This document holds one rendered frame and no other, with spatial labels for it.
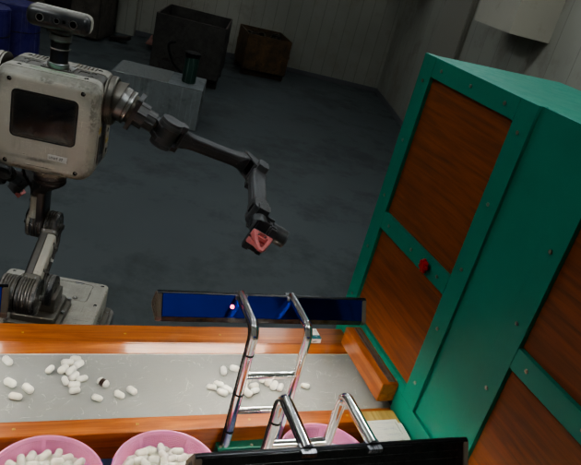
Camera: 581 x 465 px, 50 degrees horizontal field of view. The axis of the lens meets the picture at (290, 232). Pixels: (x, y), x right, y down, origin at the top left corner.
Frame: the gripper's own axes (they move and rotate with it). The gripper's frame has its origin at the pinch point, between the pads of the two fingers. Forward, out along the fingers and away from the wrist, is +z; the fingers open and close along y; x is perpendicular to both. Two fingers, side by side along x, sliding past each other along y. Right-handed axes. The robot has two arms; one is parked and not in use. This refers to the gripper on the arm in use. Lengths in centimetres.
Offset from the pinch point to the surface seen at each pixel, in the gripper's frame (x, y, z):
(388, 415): -61, 23, 11
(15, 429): 36, 59, 35
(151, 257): -3, 125, -201
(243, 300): 0.3, 8.9, 15.0
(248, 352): -5.2, 15.2, 27.1
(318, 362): -45, 33, -16
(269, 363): -28.5, 38.7, -10.4
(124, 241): 15, 131, -217
